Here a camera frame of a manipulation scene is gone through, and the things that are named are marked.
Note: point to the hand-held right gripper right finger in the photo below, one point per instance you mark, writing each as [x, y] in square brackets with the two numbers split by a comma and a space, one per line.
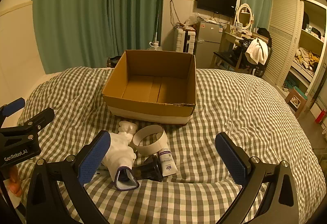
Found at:
[231, 160]

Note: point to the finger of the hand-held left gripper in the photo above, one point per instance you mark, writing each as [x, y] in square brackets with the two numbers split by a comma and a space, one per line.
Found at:
[14, 107]
[38, 119]

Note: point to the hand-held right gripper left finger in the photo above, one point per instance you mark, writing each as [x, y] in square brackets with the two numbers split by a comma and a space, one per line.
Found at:
[94, 160]

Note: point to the white sock grey cuff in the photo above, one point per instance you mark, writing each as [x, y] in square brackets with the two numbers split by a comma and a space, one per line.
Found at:
[120, 157]

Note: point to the white cloth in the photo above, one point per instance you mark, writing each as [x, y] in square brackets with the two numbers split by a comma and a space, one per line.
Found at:
[127, 127]

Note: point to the white toothpaste tube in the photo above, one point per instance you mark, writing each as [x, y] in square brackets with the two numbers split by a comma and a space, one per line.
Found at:
[167, 165]

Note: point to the brown cardboard box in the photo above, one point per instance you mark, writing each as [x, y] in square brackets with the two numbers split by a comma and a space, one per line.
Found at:
[153, 109]

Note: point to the person's left hand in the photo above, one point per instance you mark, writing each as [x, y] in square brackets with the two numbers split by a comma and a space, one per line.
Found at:
[14, 183]

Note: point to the green checkered blanket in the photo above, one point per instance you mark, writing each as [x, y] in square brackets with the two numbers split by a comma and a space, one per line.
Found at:
[230, 111]

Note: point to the small wooden stool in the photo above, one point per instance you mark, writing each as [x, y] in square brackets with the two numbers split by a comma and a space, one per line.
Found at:
[296, 96]

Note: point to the red canister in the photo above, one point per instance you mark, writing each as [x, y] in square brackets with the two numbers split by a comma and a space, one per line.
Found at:
[320, 116]

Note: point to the black seat chair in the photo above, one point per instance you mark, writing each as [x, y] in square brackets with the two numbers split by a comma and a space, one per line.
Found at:
[226, 56]

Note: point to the white towel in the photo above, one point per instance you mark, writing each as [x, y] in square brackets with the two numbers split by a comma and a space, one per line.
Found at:
[256, 51]

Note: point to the grey fridge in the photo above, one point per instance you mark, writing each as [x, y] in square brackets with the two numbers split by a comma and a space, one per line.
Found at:
[208, 40]

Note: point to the white dressing table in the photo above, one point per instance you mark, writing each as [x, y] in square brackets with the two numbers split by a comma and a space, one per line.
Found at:
[228, 36]

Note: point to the pile of clothes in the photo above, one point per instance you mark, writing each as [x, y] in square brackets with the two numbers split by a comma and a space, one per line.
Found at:
[306, 56]

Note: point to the large water bottle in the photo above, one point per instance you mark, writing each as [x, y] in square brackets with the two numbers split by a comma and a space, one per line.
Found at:
[155, 47]

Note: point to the black jacket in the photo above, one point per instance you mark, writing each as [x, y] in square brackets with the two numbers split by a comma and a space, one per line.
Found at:
[264, 35]

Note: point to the white suitcase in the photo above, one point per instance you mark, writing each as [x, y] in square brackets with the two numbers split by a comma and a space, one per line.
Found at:
[179, 40]

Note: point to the white oval mirror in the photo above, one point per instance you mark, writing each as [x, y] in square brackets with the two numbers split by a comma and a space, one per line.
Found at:
[244, 18]

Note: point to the black wall television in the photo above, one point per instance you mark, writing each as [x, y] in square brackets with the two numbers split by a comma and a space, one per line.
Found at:
[216, 1]

